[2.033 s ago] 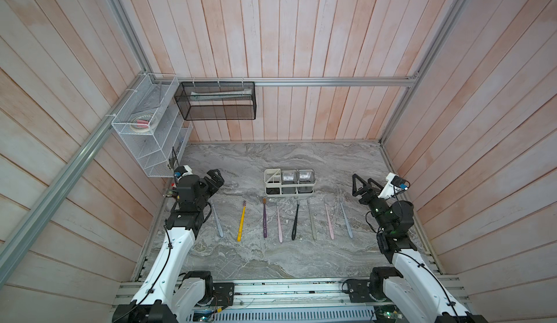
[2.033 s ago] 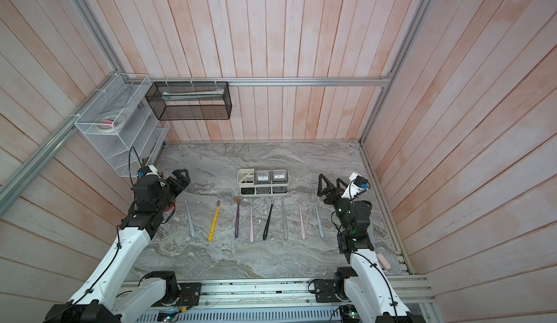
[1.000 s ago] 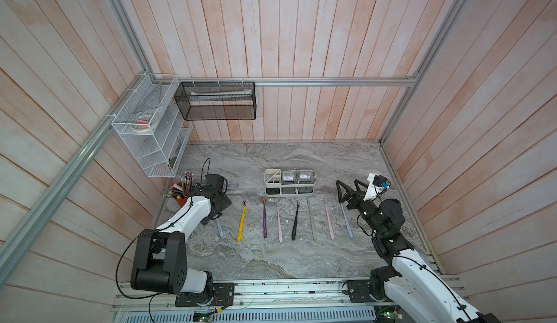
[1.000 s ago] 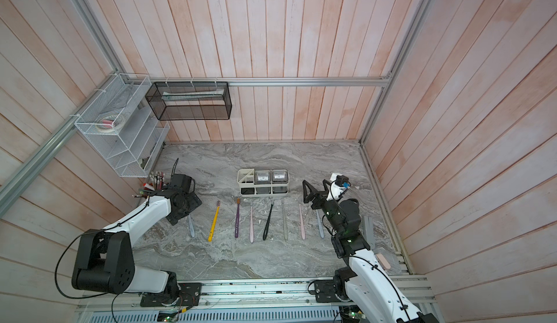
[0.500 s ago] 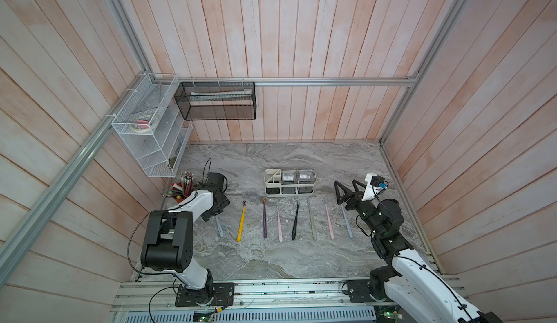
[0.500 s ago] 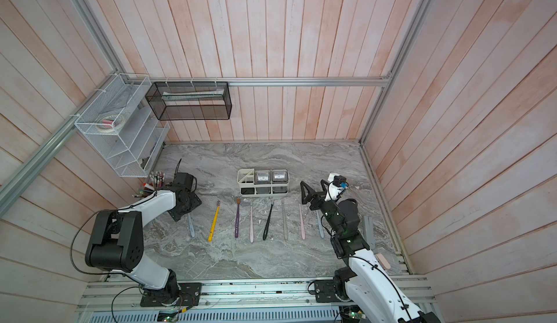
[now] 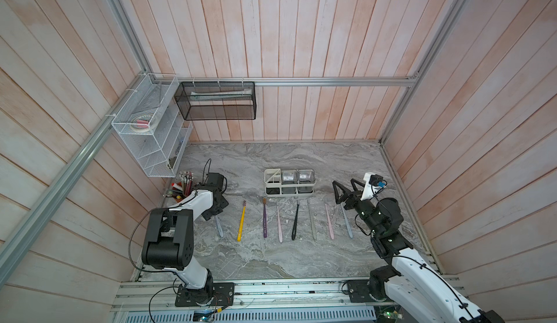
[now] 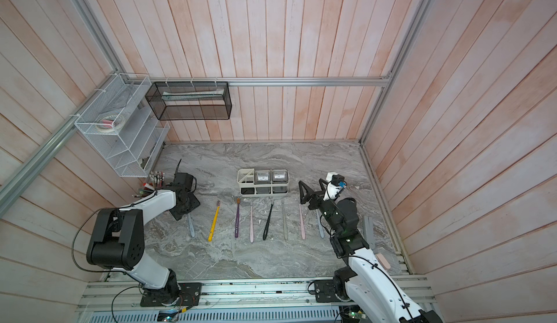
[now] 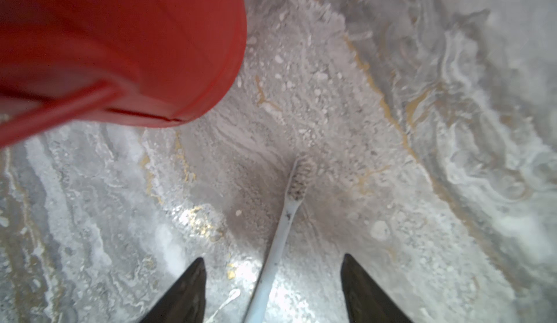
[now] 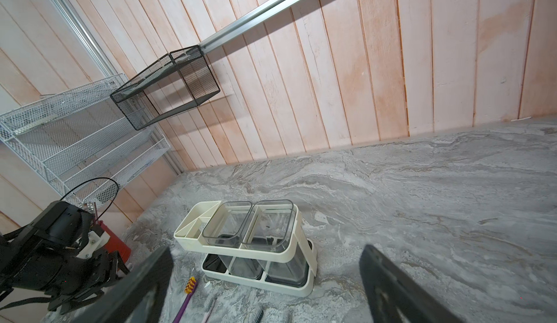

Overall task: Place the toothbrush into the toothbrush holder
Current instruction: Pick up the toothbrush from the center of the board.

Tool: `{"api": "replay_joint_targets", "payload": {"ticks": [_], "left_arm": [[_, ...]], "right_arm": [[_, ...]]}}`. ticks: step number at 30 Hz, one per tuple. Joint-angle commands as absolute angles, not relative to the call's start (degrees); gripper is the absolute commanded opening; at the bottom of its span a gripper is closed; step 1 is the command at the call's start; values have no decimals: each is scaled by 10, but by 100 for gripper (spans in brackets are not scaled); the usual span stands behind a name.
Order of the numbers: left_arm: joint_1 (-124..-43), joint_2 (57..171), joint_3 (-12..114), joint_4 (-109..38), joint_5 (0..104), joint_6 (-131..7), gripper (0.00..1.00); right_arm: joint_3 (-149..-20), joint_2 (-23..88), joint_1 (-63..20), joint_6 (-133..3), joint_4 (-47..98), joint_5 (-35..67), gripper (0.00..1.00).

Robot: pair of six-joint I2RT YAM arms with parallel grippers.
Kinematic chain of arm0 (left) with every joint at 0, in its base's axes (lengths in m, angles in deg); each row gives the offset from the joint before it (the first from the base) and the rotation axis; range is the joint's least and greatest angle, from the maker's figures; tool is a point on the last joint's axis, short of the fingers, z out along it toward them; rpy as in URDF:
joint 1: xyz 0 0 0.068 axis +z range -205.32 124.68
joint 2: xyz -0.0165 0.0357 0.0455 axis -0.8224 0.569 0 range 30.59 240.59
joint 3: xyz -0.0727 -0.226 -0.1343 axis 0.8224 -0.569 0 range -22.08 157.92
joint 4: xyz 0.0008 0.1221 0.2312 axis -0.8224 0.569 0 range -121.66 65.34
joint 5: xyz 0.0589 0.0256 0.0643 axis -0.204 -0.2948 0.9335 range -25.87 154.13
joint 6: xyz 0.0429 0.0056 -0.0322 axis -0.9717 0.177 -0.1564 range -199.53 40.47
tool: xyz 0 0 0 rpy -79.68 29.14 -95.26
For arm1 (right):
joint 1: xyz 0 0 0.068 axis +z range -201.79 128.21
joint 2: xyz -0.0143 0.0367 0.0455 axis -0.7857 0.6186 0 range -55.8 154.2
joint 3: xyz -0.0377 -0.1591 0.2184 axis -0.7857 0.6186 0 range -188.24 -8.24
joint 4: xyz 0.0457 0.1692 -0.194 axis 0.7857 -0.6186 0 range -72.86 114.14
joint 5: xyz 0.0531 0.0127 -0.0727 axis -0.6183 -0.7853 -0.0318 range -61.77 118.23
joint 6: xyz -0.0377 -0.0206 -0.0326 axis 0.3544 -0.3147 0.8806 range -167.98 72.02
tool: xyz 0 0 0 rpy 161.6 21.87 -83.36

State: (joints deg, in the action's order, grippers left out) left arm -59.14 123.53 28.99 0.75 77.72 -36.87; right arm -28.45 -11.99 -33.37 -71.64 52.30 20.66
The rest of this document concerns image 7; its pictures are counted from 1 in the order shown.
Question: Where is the light pink toothbrush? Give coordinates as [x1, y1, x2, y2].
[276, 205, 284, 243]

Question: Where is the pale blue toothbrush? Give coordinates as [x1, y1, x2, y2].
[215, 216, 224, 238]

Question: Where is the yellow toothbrush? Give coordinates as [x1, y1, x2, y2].
[236, 200, 247, 243]

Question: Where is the black toothbrush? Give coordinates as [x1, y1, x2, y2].
[291, 203, 300, 241]

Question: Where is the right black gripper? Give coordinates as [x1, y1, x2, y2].
[335, 178, 382, 238]

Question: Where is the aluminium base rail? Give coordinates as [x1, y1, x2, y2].
[108, 277, 412, 322]

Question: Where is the light blue toothbrush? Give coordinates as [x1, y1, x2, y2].
[340, 206, 353, 239]

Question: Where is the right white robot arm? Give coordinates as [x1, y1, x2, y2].
[332, 172, 503, 322]

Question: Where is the purple toothbrush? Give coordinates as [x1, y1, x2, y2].
[263, 198, 268, 238]

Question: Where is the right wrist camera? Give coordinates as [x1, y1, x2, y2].
[361, 172, 387, 201]

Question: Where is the red pencil cup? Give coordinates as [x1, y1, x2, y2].
[166, 182, 192, 202]

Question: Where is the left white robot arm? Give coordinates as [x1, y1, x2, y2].
[142, 172, 229, 301]

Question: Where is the white wire mesh shelf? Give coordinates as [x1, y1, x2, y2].
[112, 73, 192, 178]

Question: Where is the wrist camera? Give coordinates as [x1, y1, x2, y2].
[204, 172, 228, 191]
[361, 172, 387, 201]

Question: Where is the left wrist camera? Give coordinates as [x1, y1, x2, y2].
[204, 172, 228, 191]

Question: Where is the black wire mesh basket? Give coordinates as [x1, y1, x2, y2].
[174, 82, 258, 121]

